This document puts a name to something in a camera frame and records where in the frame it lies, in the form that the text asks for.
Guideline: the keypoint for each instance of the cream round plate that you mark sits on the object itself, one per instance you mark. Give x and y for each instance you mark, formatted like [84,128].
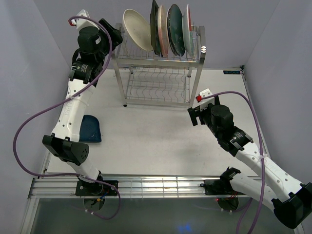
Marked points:
[137,28]

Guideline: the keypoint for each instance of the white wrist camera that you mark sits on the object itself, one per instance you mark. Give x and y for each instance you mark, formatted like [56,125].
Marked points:
[82,23]
[204,99]

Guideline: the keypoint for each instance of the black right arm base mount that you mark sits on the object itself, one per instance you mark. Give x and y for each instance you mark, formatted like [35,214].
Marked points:
[217,187]

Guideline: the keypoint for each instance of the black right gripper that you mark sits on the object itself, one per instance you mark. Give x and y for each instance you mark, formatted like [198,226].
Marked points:
[194,112]

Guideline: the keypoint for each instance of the right corner table label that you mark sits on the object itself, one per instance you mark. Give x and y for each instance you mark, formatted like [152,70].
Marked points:
[231,72]

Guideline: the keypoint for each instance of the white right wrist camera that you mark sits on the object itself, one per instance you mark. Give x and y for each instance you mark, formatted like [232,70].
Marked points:
[204,99]

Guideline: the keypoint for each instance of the dark teal floral plate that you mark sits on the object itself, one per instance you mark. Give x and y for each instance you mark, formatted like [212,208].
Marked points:
[175,32]

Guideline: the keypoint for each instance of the green square plate dark rim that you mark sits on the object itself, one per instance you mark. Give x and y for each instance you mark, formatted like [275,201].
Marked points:
[153,28]

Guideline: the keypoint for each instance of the cream and pink plate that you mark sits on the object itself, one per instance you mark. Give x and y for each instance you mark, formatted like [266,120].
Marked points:
[162,30]

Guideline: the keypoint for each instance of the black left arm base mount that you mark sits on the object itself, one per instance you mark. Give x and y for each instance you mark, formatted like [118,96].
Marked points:
[84,188]

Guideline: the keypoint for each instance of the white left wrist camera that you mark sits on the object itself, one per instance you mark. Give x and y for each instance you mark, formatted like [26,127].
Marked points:
[82,23]

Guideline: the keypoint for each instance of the two-tier steel dish rack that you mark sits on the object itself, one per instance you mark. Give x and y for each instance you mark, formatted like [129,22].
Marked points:
[147,79]

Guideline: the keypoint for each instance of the red and teal floral plate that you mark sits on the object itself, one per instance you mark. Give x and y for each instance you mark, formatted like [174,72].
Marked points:
[187,32]

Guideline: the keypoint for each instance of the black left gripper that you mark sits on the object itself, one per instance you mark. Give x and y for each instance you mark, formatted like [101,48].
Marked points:
[116,38]

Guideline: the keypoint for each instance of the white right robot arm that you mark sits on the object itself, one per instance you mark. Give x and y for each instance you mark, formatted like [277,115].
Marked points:
[288,198]

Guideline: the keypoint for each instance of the dark blue leaf-shaped dish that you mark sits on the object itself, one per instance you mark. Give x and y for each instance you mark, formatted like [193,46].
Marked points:
[90,130]

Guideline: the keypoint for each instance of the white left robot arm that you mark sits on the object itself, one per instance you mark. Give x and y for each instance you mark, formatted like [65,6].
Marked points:
[87,63]

